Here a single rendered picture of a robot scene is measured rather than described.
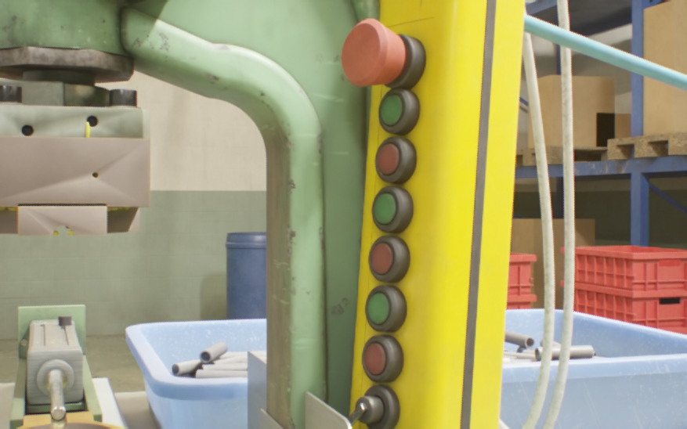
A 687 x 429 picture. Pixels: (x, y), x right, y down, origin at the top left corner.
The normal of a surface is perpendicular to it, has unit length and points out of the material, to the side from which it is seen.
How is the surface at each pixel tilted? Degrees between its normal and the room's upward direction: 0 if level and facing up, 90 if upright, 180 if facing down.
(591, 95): 90
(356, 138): 90
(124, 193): 90
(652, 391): 100
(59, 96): 90
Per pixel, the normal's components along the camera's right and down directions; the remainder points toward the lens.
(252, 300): 0.00, 0.01
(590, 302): -0.95, 0.00
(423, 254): -0.76, -0.08
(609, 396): 0.29, 0.18
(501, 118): 0.65, 0.01
